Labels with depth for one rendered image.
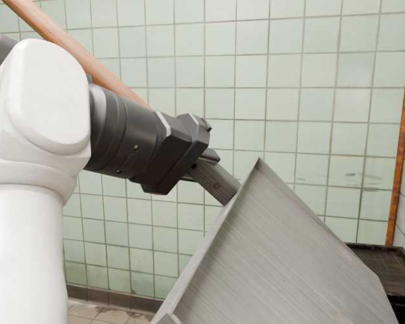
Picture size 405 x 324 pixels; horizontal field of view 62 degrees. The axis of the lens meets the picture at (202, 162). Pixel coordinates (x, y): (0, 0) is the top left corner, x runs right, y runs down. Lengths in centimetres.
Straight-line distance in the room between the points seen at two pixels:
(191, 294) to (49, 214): 13
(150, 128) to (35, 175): 14
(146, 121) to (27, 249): 18
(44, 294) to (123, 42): 172
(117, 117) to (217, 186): 18
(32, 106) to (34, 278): 12
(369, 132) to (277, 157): 42
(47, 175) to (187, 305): 15
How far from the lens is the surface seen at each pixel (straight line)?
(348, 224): 180
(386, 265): 114
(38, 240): 25
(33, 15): 58
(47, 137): 26
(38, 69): 30
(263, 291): 39
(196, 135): 40
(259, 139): 168
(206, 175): 46
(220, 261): 37
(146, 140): 36
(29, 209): 26
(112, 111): 34
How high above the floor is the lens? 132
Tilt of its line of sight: 12 degrees down
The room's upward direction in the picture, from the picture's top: straight up
